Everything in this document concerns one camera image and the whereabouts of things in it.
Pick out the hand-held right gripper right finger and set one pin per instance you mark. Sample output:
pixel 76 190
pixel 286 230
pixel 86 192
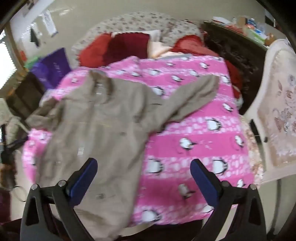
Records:
pixel 204 179

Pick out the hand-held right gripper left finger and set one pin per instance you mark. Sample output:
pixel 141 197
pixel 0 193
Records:
pixel 83 179

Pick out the beige long-sleeved jacket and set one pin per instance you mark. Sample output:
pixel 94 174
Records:
pixel 99 129

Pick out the pink penguin printed blanket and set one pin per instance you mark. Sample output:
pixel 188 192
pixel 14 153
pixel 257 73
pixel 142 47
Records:
pixel 196 129

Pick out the floral upholstered chair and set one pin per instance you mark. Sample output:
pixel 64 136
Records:
pixel 277 109

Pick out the dark wooden side table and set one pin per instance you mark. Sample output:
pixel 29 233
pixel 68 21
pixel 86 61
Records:
pixel 25 92

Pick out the purple bag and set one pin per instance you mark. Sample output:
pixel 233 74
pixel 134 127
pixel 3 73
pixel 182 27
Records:
pixel 50 68

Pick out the bright red pillow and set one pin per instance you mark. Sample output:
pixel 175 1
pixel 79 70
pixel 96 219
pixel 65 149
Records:
pixel 92 53

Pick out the dark carved wooden cabinet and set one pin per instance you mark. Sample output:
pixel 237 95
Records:
pixel 233 55

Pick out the peach cloth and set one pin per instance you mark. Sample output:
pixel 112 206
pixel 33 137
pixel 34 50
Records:
pixel 159 49

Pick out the dark red pillow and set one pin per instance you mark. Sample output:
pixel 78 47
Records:
pixel 128 46

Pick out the window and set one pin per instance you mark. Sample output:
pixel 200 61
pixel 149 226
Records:
pixel 5 62

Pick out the clutter of packets on cabinet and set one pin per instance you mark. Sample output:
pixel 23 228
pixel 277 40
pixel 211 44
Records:
pixel 247 26

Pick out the floral headboard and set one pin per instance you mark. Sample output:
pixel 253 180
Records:
pixel 136 25

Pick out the black wall hanging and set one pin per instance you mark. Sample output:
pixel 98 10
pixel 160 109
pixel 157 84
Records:
pixel 34 36

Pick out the white wall paper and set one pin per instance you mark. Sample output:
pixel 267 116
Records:
pixel 49 23

